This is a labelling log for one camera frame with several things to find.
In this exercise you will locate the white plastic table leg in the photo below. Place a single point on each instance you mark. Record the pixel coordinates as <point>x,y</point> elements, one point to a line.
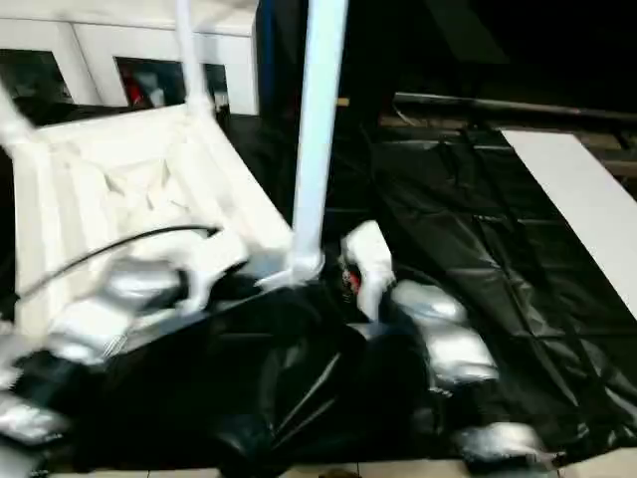
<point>10,348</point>
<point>191,55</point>
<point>318,124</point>
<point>12,119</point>

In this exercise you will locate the white plastic table top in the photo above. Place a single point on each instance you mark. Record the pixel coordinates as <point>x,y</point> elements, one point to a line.
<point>124,189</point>

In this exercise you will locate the white glass-door cabinet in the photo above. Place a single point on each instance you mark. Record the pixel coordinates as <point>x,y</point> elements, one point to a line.
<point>99,35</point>

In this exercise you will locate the black table mat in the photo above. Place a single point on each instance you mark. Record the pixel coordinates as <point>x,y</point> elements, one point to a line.
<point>497,224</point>

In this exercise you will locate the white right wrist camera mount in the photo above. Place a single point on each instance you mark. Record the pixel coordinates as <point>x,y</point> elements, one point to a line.
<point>370,259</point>

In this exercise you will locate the long black pole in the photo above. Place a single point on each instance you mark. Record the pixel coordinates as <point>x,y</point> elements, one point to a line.
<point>497,104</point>

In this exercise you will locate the white flat board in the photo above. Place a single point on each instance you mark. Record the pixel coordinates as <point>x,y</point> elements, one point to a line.
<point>582,199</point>

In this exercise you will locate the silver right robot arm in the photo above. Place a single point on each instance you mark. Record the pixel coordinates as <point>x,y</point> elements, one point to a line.
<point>448,328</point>

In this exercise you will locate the red white bottle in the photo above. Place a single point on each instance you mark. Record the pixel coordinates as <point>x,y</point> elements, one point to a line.
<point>134,89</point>

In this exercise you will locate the black fabric covered furniture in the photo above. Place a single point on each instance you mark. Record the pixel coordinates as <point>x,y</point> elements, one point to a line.
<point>448,45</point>

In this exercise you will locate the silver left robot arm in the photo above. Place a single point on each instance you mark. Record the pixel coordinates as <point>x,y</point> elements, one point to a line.
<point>114,309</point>

